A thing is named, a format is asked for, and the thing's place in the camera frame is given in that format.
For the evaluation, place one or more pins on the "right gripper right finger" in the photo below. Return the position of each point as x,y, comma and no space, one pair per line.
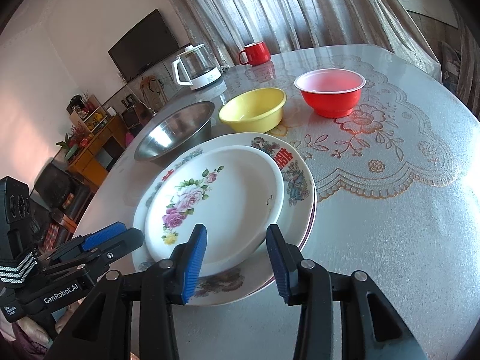
303,282

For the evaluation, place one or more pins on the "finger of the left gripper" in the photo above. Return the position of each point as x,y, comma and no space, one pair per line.
105,249
95,239

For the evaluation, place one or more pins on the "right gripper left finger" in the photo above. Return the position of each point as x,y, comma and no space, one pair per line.
171,281

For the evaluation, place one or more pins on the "red double-happiness plate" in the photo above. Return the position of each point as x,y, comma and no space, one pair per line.
247,277

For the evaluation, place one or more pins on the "large purple floral plate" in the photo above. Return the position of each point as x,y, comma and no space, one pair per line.
304,240

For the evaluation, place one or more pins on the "small rose plate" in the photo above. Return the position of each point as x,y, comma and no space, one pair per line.
235,192

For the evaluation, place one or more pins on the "stainless steel bowl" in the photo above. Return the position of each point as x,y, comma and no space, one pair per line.
179,132

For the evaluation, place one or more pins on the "yellow plastic bowl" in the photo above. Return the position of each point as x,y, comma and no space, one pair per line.
256,111

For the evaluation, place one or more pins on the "red plastic bowl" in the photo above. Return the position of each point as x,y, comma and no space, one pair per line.
331,92

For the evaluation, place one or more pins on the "person's left hand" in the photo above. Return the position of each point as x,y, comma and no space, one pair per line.
70,310

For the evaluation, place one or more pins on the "black leather armchair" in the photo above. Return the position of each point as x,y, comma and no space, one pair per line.
66,199

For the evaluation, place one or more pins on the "orange wooden desk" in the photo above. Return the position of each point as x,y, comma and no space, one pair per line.
94,162

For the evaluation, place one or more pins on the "wooden desktop shelf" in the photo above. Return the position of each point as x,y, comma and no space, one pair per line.
86,112

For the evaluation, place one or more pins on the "lace patterned table cover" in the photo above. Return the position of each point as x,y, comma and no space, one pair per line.
377,151

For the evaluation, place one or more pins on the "white glass electric kettle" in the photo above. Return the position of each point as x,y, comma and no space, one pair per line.
194,68

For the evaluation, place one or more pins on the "red mug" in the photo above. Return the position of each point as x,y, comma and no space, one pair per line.
254,54

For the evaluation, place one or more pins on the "beige window curtain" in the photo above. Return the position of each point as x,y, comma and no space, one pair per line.
226,26

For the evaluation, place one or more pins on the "black wall television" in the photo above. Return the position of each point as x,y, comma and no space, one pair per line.
147,43

